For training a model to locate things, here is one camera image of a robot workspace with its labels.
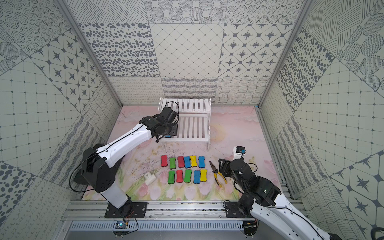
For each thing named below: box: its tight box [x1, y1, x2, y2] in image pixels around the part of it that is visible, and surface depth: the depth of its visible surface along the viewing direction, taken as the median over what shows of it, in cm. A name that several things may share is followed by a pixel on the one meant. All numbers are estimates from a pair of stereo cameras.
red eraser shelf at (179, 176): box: [176, 170, 183, 183], surface depth 86 cm
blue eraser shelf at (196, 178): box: [193, 170, 201, 184], surface depth 86 cm
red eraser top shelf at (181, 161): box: [177, 156, 185, 168], surface depth 92 cm
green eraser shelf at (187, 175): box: [183, 169, 192, 183], surface depth 88 cm
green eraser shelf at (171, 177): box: [168, 170, 176, 184], surface depth 86 cm
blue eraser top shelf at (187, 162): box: [184, 156, 192, 168], surface depth 92 cm
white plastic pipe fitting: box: [144, 172, 157, 186], surface depth 83 cm
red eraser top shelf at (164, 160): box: [160, 155, 168, 167], surface depth 94 cm
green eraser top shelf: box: [169, 157, 176, 170], surface depth 92 cm
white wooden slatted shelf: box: [158, 97, 212, 151], surface depth 90 cm
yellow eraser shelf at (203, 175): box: [200, 168, 208, 182], surface depth 86 cm
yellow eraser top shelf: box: [190, 155, 198, 167], surface depth 92 cm
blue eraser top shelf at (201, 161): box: [198, 156, 205, 168], surface depth 92 cm
